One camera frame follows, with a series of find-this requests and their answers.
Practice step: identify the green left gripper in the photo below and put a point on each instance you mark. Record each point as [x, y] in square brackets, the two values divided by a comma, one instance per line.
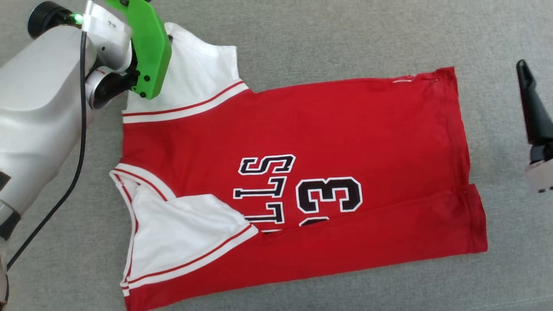
[151, 47]

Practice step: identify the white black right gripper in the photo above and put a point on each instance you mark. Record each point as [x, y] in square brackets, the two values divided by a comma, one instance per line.
[543, 172]

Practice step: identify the red Bulls basketball jersey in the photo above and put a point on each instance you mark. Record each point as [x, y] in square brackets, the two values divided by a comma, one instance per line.
[311, 129]

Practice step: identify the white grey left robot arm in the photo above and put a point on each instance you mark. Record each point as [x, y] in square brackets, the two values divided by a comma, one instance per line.
[34, 108]

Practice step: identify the white paper label strip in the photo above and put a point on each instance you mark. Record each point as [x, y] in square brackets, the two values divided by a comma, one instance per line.
[108, 28]

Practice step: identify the black cylindrical left wrist module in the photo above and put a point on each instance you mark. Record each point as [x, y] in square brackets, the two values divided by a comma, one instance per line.
[45, 17]

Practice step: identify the grey fabric sofa cushion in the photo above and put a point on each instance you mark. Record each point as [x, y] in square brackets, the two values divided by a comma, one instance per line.
[302, 39]

